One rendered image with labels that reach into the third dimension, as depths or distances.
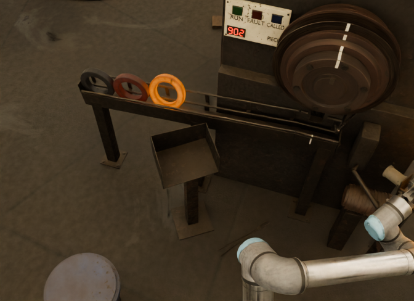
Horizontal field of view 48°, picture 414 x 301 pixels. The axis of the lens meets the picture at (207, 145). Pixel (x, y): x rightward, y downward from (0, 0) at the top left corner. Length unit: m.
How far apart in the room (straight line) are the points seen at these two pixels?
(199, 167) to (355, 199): 0.73
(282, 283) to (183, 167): 0.82
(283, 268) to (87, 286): 0.92
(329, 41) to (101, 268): 1.32
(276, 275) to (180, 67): 2.15
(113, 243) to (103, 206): 0.24
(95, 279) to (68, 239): 0.64
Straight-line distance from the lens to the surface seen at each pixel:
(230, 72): 2.12
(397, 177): 2.15
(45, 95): 3.36
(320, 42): 1.71
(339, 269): 1.62
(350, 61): 1.70
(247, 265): 1.61
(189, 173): 2.10
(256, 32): 1.95
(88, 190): 2.82
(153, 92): 2.29
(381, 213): 1.85
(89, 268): 2.13
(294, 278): 1.53
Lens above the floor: 2.37
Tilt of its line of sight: 54 degrees down
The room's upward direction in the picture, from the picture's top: 1 degrees clockwise
